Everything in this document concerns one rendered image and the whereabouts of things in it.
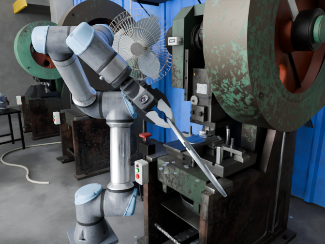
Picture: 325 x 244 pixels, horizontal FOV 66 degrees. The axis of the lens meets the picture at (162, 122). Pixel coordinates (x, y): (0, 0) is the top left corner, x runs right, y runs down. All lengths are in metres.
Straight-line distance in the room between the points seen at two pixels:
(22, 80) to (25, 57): 3.65
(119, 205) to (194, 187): 0.42
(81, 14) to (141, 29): 0.66
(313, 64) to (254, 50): 0.62
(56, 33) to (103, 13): 1.76
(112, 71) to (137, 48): 1.35
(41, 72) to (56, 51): 3.30
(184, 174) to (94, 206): 0.51
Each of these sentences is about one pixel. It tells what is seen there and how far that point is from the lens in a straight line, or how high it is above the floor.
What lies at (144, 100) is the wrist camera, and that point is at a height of 1.12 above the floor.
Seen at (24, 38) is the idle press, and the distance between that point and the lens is 4.05.
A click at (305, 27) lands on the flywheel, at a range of 1.12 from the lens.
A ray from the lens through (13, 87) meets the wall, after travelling 7.65.
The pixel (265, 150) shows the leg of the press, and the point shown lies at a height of 0.71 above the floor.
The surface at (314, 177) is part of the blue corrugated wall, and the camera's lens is 2.52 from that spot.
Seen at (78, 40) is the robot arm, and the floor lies 1.27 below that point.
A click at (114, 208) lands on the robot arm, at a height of 0.62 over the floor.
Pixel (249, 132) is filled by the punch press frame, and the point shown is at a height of 0.81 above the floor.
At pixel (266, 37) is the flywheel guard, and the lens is 0.93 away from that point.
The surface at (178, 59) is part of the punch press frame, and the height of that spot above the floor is 1.22.
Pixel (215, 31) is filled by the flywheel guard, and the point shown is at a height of 1.31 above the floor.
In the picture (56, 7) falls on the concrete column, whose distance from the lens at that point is 6.25.
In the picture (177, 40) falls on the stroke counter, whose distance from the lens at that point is 1.41.
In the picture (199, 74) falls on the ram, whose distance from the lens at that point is 1.40.
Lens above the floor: 1.22
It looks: 14 degrees down
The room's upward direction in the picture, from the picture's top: straight up
